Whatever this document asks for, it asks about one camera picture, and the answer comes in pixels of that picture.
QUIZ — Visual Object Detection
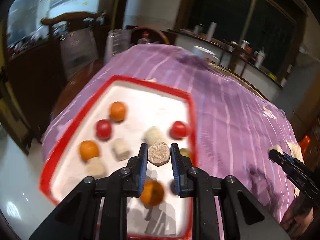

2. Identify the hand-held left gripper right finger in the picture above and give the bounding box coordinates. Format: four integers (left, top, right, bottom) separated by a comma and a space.
170, 143, 288, 240

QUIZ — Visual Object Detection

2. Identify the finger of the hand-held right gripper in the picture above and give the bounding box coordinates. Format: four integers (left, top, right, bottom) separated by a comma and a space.
268, 149, 320, 195
285, 155, 320, 187

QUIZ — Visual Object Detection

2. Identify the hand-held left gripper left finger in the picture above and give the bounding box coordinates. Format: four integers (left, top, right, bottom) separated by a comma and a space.
29, 143, 149, 240

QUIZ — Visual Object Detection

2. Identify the beige round cake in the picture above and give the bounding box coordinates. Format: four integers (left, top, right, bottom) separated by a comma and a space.
85, 157, 107, 179
268, 143, 284, 155
144, 126, 166, 145

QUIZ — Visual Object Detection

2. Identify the brown round cake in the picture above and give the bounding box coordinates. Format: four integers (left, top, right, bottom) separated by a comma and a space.
147, 142, 171, 167

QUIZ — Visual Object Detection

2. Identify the orange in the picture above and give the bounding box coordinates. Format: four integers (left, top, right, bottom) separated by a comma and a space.
140, 180, 165, 207
109, 101, 128, 122
79, 140, 100, 162

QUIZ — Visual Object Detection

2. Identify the white cube piece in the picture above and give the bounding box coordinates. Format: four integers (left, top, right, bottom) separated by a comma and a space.
111, 138, 132, 161

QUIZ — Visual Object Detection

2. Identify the red tomato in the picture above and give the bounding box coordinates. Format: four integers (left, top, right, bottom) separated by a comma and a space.
169, 120, 189, 139
95, 119, 113, 140

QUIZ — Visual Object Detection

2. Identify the red rimmed white tray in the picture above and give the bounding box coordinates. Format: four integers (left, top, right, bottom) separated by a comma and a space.
39, 75, 200, 239

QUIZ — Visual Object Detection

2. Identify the person's right hand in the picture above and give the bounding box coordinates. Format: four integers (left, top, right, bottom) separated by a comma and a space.
281, 200, 314, 239

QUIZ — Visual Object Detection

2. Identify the white paper scrap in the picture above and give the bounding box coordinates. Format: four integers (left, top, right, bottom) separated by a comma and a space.
261, 105, 278, 120

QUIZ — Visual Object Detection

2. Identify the purple striped tablecloth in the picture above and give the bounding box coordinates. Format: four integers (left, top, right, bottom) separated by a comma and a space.
41, 44, 304, 240

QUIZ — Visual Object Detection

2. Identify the white bottle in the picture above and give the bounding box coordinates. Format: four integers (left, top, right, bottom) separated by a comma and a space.
254, 51, 266, 68

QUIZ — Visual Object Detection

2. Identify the wooden counter ledge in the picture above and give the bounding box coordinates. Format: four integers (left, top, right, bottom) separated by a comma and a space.
167, 28, 284, 87

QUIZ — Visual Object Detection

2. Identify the white bowl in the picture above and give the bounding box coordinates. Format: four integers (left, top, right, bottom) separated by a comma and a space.
192, 45, 221, 64

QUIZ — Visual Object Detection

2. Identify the clear plastic container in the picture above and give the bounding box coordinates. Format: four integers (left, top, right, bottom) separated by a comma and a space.
105, 29, 133, 63

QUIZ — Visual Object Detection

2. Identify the red capped bottle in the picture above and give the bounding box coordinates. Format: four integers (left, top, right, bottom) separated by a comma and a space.
138, 31, 151, 44

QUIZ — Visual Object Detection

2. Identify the round wooden chair back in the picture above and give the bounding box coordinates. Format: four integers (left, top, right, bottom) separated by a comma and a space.
129, 26, 171, 46

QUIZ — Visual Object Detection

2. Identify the white cylinder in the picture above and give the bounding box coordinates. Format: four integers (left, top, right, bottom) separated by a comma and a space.
206, 22, 218, 41

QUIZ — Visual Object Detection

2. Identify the carved wooden chair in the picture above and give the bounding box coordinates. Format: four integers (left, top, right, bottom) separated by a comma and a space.
40, 10, 107, 80

